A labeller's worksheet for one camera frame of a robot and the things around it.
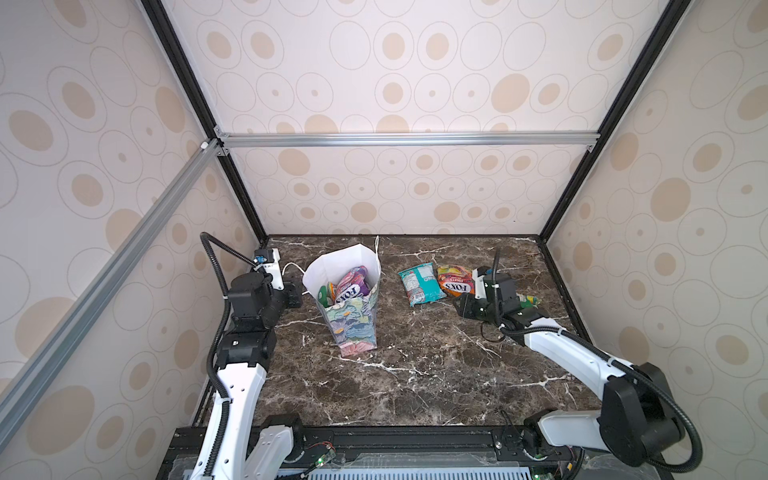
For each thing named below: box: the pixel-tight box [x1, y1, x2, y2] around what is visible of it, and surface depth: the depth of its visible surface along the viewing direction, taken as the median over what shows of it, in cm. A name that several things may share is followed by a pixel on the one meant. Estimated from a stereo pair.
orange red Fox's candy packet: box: [437, 264, 475, 297], surface depth 104 cm
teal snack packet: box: [397, 262, 447, 307], surface depth 105 cm
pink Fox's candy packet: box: [335, 265, 370, 303], surface depth 83 cm
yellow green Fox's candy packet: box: [318, 282, 337, 308], surface depth 90 cm
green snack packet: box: [520, 295, 541, 309], surface depth 98 cm
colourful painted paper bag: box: [302, 236, 382, 357], surface depth 83 cm
